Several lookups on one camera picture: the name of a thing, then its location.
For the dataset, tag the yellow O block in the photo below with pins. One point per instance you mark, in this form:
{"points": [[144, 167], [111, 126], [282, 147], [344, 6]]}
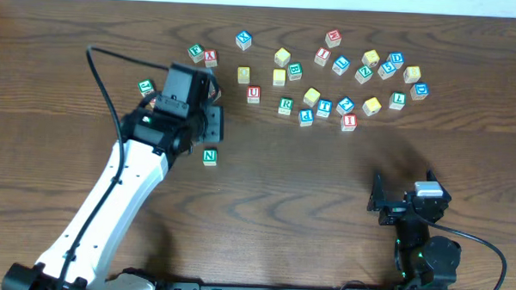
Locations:
{"points": [[243, 75]]}

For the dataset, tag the blue D block front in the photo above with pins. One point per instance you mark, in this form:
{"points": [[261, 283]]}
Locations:
{"points": [[419, 91]]}

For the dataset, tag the blue 2 block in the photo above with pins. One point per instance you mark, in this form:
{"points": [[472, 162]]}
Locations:
{"points": [[345, 106]]}

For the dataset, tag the green N block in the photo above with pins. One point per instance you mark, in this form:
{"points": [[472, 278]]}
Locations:
{"points": [[210, 157]]}

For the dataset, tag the blue T block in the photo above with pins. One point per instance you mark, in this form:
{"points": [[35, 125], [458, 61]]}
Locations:
{"points": [[324, 108]]}

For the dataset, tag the blue D block rear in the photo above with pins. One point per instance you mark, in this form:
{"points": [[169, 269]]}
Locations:
{"points": [[396, 59]]}

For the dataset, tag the yellow monkey picture block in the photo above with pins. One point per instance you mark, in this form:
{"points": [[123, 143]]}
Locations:
{"points": [[370, 58]]}

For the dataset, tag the yellow block right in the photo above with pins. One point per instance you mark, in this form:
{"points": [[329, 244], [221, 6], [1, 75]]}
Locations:
{"points": [[412, 74]]}

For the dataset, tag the yellow pen picture block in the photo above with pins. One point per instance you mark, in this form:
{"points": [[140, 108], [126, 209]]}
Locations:
{"points": [[371, 106]]}

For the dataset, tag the red H block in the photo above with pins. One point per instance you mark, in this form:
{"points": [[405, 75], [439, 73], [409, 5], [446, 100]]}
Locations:
{"points": [[333, 38]]}

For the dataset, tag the green R block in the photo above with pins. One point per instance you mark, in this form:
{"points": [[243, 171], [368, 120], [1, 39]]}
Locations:
{"points": [[285, 106]]}

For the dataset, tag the green Z block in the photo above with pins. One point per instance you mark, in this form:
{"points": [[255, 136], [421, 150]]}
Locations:
{"points": [[363, 74]]}

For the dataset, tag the red I block rear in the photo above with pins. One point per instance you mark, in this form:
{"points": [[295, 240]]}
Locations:
{"points": [[322, 56]]}

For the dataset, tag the yellow block beside B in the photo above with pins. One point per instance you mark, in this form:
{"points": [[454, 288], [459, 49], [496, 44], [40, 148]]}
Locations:
{"points": [[279, 77]]}

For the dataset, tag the green J block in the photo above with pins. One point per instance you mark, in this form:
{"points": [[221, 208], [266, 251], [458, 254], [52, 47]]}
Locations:
{"points": [[146, 87]]}

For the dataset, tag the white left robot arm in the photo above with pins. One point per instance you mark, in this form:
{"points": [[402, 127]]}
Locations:
{"points": [[150, 138]]}

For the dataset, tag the yellow block centre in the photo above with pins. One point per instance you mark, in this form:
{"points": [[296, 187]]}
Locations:
{"points": [[311, 97]]}

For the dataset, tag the blue 5 block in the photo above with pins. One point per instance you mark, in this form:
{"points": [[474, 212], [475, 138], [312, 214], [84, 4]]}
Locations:
{"points": [[386, 70]]}

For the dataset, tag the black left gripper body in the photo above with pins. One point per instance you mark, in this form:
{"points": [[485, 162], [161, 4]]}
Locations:
{"points": [[214, 123]]}

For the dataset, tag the yellow block rear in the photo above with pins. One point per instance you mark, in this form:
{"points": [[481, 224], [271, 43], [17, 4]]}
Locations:
{"points": [[282, 57]]}

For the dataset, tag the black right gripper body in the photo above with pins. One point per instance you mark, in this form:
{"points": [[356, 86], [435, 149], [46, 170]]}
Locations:
{"points": [[397, 208]]}

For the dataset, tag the blue L block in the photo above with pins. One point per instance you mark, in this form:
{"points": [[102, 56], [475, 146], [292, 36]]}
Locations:
{"points": [[340, 65]]}

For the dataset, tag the green B block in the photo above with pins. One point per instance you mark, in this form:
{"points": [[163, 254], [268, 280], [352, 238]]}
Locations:
{"points": [[294, 71]]}

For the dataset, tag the red Y block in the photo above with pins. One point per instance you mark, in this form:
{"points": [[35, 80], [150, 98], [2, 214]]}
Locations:
{"points": [[211, 58]]}

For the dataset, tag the red i block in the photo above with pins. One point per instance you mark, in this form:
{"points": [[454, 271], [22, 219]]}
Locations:
{"points": [[348, 122], [322, 56]]}

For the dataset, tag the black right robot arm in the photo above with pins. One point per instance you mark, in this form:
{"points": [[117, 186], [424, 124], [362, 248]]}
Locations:
{"points": [[423, 259]]}

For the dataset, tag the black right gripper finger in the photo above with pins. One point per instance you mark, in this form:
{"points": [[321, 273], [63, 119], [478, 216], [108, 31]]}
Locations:
{"points": [[431, 176], [377, 198]]}

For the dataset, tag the blue P block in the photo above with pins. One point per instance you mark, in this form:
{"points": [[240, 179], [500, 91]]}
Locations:
{"points": [[305, 117]]}

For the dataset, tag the green 7 block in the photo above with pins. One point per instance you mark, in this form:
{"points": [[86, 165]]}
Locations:
{"points": [[397, 101]]}

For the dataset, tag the red U block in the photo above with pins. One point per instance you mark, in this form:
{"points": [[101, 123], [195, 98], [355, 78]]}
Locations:
{"points": [[253, 94]]}

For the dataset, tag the blue d block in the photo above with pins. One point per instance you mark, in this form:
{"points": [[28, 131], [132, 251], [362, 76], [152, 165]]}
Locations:
{"points": [[419, 91], [396, 59]]}

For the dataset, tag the green F block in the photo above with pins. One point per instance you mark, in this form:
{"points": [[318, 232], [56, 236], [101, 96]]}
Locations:
{"points": [[196, 52]]}

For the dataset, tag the blue X block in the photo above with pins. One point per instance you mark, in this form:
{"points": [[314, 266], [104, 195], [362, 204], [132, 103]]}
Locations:
{"points": [[243, 40]]}

